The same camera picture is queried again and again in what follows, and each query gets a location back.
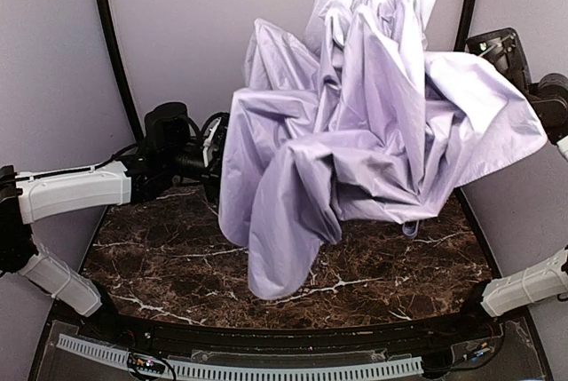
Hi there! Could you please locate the lavender folding umbrella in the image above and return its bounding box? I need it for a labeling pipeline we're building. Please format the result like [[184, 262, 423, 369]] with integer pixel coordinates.
[[218, 0, 547, 300]]

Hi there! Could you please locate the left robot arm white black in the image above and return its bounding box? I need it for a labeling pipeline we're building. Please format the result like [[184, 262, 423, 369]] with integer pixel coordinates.
[[1, 102, 229, 318]]

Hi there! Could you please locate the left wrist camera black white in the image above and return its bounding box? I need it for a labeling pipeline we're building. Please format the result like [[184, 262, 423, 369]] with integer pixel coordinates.
[[201, 112, 230, 168]]

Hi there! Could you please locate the left black corner post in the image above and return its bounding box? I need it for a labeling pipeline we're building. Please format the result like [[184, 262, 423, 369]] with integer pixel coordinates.
[[96, 0, 144, 141]]

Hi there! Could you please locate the black corner post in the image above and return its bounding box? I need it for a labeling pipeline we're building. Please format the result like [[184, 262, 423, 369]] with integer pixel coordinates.
[[454, 0, 476, 52], [96, 0, 144, 141]]

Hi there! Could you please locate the white slotted cable duct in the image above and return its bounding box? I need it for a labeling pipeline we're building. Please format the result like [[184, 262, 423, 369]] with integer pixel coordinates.
[[56, 334, 424, 380]]

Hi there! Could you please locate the small circuit board with wires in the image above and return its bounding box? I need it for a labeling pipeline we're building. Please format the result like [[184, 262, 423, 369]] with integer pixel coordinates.
[[126, 352, 178, 381]]

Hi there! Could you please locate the right black corner post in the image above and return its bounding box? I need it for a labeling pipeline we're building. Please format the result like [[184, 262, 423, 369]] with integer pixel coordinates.
[[454, 0, 476, 52]]

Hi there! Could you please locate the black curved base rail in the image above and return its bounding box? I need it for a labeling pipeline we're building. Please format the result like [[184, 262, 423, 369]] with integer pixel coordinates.
[[43, 298, 529, 358]]

